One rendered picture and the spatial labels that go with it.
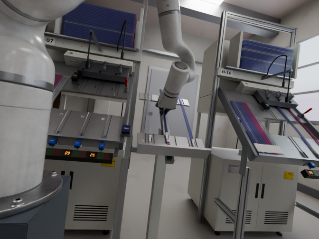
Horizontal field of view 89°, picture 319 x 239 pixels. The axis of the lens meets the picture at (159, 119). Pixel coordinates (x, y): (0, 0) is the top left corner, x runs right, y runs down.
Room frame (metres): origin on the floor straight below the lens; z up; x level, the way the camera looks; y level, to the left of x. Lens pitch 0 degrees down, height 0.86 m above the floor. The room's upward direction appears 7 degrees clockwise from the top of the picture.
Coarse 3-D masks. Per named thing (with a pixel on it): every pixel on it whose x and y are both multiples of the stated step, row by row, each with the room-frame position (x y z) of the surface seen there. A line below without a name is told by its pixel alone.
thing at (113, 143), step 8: (48, 136) 0.76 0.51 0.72; (56, 136) 0.76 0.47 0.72; (64, 136) 0.76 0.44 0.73; (72, 136) 0.77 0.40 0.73; (80, 136) 0.78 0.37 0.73; (64, 144) 0.81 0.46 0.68; (72, 144) 0.81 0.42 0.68; (88, 144) 0.81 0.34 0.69; (96, 144) 0.82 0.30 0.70; (112, 144) 0.82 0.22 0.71
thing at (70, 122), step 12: (60, 120) 0.85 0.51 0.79; (72, 120) 0.86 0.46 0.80; (84, 120) 0.88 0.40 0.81; (96, 120) 0.90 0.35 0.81; (108, 120) 0.91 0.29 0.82; (120, 120) 0.93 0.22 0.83; (48, 132) 0.79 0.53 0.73; (60, 132) 0.80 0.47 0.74; (72, 132) 0.81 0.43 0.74; (84, 132) 0.82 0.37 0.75; (96, 132) 0.84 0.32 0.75; (108, 132) 0.86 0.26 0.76; (120, 132) 0.87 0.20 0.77
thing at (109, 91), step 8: (56, 64) 1.19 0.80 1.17; (64, 64) 1.21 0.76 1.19; (56, 72) 1.13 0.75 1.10; (64, 72) 1.15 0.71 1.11; (72, 72) 1.17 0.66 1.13; (80, 80) 1.12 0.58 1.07; (88, 80) 1.14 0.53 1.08; (96, 80) 1.16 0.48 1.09; (128, 80) 1.24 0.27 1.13; (64, 88) 1.03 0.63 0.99; (72, 88) 1.04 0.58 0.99; (80, 88) 1.06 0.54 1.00; (88, 88) 1.08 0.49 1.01; (96, 88) 1.09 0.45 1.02; (104, 88) 1.11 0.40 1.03; (112, 88) 1.13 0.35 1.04; (120, 88) 1.15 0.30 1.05; (128, 88) 1.16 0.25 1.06; (104, 96) 1.12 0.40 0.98; (112, 96) 1.08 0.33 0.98; (120, 96) 1.08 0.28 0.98
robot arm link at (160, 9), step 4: (156, 0) 0.64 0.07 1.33; (160, 0) 0.62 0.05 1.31; (164, 0) 0.61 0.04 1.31; (168, 0) 0.61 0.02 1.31; (172, 0) 0.61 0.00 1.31; (176, 0) 0.62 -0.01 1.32; (160, 4) 0.62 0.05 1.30; (164, 4) 0.62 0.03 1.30; (168, 4) 0.61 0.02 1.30; (172, 4) 0.61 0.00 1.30; (176, 4) 0.62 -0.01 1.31; (160, 8) 0.63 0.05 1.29; (164, 8) 0.62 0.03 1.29; (168, 8) 0.62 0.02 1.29; (172, 8) 0.62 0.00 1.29; (176, 8) 0.63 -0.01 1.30; (160, 12) 0.64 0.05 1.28
